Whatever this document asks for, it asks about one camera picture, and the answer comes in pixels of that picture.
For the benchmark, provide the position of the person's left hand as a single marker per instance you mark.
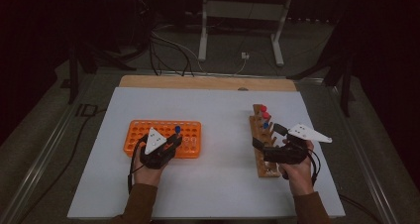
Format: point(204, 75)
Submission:
point(145, 174)

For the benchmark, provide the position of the white table cover sheet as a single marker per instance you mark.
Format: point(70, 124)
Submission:
point(214, 151)

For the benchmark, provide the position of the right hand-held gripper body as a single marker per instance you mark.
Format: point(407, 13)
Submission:
point(297, 141)

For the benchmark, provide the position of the orange plastic tube rack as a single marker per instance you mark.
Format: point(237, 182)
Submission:
point(135, 138)

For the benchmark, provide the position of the white power plug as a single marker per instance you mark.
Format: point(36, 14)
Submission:
point(244, 55)

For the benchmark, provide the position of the person's right hand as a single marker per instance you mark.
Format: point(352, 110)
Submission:
point(298, 177)

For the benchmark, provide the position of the grey metal stand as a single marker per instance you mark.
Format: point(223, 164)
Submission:
point(242, 11)

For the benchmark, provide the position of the wooden tube rack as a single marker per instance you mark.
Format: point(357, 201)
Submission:
point(261, 134)

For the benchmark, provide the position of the dark tripod stand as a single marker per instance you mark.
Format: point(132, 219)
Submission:
point(340, 68)
point(82, 62)

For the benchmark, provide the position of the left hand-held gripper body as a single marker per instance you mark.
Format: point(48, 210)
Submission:
point(154, 143)

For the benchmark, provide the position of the blue-capped clear tube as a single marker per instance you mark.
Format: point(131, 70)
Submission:
point(177, 129)
point(265, 125)

